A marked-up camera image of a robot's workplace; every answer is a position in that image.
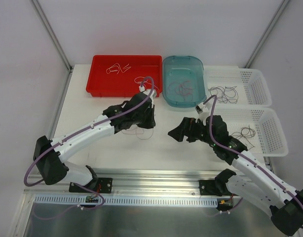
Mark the red plastic bin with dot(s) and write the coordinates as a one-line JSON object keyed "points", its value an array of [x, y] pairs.
{"points": [[121, 75]]}

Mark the upper white perforated basket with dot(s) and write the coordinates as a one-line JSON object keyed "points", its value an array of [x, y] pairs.
{"points": [[237, 86]]}

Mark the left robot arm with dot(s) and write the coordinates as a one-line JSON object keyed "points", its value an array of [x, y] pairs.
{"points": [[51, 157]]}

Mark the teal translucent plastic bin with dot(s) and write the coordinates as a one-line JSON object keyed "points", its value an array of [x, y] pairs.
{"points": [[183, 81]]}

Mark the left aluminium frame post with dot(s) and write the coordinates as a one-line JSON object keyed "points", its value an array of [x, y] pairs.
{"points": [[45, 22]]}

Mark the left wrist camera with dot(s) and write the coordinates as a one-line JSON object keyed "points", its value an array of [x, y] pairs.
{"points": [[148, 92]]}

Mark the white slotted cable duct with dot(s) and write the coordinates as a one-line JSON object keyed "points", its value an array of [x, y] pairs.
{"points": [[127, 200]]}

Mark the aluminium mounting rail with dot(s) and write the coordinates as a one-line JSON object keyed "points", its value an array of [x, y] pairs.
{"points": [[157, 183]]}

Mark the aluminium frame post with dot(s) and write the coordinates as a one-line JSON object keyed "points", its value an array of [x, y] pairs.
{"points": [[45, 22], [267, 32]]}

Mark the right aluminium frame post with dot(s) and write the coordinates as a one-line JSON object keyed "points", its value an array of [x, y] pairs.
{"points": [[267, 32]]}

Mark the lower white perforated basket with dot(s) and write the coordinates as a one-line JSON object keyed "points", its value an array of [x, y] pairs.
{"points": [[258, 128]]}

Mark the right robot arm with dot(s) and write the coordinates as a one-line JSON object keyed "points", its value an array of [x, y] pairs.
{"points": [[282, 202]]}

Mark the white perforated basket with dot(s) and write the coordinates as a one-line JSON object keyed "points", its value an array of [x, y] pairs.
{"points": [[237, 86], [258, 128]]}

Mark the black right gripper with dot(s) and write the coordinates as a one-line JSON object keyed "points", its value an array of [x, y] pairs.
{"points": [[189, 129]]}

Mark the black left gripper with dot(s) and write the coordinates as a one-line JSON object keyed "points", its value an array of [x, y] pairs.
{"points": [[146, 118]]}

